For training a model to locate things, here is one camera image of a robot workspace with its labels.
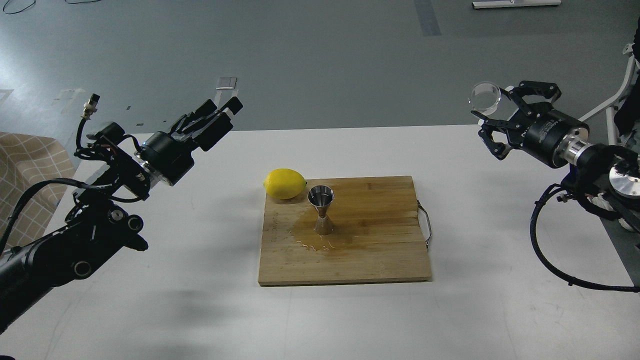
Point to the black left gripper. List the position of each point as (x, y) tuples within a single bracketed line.
[(170, 157)]

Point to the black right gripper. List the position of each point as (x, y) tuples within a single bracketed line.
[(550, 135)]

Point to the clear glass cup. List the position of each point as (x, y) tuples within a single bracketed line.
[(485, 97)]

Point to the steel jigger measuring cup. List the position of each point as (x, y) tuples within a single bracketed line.
[(321, 197)]

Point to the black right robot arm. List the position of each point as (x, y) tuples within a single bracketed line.
[(602, 179)]

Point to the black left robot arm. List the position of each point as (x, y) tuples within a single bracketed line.
[(97, 227)]

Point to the yellow lemon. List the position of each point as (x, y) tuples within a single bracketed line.
[(284, 183)]

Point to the white bar on floor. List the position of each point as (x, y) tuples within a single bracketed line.
[(511, 4)]

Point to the beige checkered cloth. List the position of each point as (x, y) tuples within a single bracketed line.
[(26, 160)]

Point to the bamboo cutting board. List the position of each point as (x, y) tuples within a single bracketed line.
[(376, 237)]

